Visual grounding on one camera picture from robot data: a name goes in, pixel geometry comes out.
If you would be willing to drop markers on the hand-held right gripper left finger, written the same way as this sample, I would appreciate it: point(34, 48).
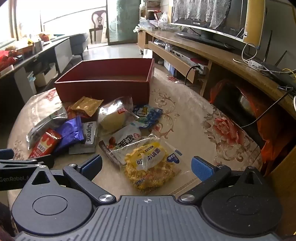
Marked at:
point(92, 163)

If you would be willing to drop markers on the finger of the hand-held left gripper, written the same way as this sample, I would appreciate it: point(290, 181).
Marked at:
point(5, 154)
point(27, 161)

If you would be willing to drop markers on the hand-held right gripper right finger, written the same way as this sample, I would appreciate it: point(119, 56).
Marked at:
point(202, 168)

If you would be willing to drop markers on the small red snack packet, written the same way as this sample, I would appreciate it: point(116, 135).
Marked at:
point(45, 143)

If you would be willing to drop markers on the white grey snack packet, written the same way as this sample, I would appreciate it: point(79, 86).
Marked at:
point(89, 136)

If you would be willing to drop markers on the purple snack packet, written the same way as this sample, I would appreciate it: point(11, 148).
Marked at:
point(69, 132)

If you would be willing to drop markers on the silver snack packet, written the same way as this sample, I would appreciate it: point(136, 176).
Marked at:
point(44, 125)

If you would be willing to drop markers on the white brown snack packet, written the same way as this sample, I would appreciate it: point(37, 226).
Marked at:
point(126, 139)

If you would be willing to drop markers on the clear packet with bun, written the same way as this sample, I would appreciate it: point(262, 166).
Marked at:
point(113, 120)

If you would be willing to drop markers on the red printed snack packet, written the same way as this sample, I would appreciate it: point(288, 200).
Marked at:
point(72, 114)

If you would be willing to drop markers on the gold snack packet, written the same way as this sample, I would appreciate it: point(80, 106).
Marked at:
point(85, 105)

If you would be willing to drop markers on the red cardboard box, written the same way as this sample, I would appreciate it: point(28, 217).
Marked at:
point(104, 90)

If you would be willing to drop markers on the blue snack packet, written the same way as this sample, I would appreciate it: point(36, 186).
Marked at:
point(149, 115)

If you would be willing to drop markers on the orange plastic bag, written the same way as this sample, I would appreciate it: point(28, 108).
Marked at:
point(272, 129)

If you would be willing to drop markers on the white storage box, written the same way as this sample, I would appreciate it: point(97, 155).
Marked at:
point(45, 75)

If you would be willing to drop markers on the red plastic bag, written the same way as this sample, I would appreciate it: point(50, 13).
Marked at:
point(7, 60)

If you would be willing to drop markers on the white media player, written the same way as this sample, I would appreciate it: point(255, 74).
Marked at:
point(182, 56)

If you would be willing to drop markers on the dark coffee table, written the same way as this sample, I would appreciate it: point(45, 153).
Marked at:
point(62, 53)

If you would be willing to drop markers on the wooden television cabinet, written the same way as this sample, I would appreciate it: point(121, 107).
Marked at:
point(219, 55)

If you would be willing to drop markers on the white power strip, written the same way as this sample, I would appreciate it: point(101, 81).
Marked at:
point(255, 64)

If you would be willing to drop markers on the grey sofa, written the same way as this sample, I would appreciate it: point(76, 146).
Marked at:
point(78, 44)

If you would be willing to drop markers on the white paper bag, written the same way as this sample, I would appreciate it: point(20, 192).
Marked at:
point(148, 55)

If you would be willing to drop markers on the black router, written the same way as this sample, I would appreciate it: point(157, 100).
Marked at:
point(279, 74)

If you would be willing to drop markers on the wooden chair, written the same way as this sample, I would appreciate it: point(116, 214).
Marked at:
point(98, 19)

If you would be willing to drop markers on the glass sliding door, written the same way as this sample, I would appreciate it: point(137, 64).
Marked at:
point(122, 20)

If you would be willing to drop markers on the black television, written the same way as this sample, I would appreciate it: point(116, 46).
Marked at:
point(238, 20)

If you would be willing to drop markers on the pile of clear plastic bags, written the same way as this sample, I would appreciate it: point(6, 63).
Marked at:
point(159, 22)

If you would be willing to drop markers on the white lace cloth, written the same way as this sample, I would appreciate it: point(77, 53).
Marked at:
point(201, 11)

